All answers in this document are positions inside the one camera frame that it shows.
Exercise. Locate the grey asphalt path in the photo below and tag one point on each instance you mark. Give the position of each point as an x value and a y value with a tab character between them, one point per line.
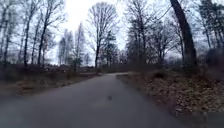
96	110

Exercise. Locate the leaf-strewn ground with brush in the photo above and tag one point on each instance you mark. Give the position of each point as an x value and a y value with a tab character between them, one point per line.
180	91
36	83

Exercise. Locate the thick leaning tree trunk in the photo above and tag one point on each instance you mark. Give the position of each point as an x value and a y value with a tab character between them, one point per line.
186	38

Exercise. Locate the tall bare broad-crowned tree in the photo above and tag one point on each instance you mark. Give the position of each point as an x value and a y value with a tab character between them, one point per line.
97	50

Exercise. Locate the wood of bare trees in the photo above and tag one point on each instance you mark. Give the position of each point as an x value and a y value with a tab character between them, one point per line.
33	36

